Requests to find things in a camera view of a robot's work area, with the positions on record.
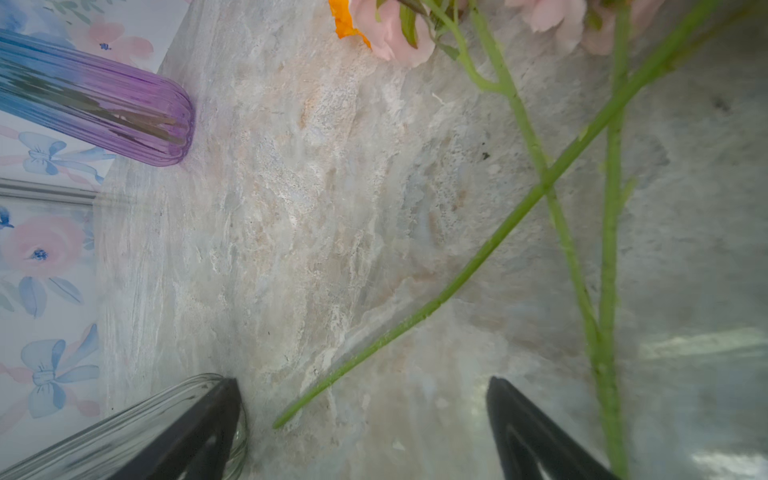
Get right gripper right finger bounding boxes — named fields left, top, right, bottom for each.
left=486, top=376, right=615, bottom=480

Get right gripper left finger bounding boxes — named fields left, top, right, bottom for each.
left=111, top=377, right=242, bottom=479

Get clear glass vase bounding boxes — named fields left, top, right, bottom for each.
left=1, top=373, right=248, bottom=479

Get blue purple glass vase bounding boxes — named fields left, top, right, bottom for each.
left=1, top=30, right=195, bottom=167

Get pink ranunculus spray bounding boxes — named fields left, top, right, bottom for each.
left=272, top=0, right=768, bottom=431

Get pink carnation stem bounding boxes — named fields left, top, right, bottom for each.
left=331, top=1, right=632, bottom=479

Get orange poppy green leaves stem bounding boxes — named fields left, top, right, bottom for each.
left=328, top=0, right=371, bottom=48

